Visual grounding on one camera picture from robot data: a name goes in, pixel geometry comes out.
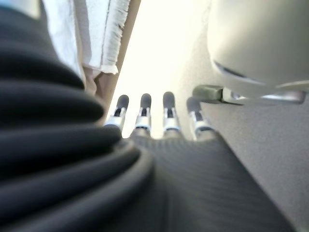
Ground white towel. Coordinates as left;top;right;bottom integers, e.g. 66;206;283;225
41;0;131;74

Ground dark left robot hand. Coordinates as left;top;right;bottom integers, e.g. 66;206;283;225
0;7;298;232

